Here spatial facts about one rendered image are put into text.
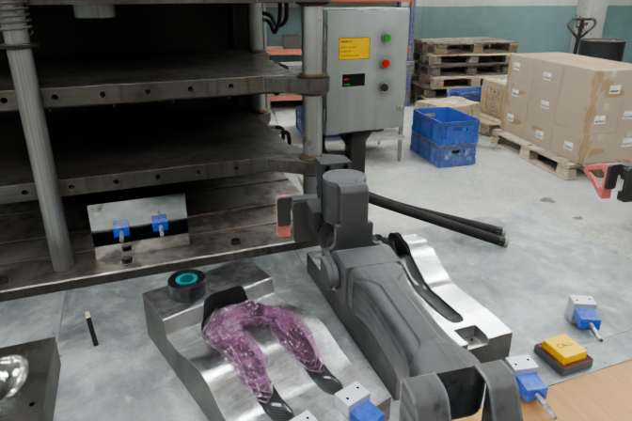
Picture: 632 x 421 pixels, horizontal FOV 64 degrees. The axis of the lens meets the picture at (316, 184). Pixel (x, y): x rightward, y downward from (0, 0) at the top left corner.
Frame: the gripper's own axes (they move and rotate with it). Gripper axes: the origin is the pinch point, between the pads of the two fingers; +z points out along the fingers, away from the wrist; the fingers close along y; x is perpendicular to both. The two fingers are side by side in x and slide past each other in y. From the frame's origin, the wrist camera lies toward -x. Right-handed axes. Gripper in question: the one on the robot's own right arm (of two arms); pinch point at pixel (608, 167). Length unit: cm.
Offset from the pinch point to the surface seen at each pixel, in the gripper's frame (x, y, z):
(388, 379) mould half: 37, 46, -4
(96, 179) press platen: 16, 105, 68
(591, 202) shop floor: 117, -216, 216
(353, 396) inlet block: 32, 56, -12
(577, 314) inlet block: 36.2, -2.8, 2.8
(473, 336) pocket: 33.7, 26.4, -1.2
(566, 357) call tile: 36.6, 9.6, -8.6
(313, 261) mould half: 34, 50, 37
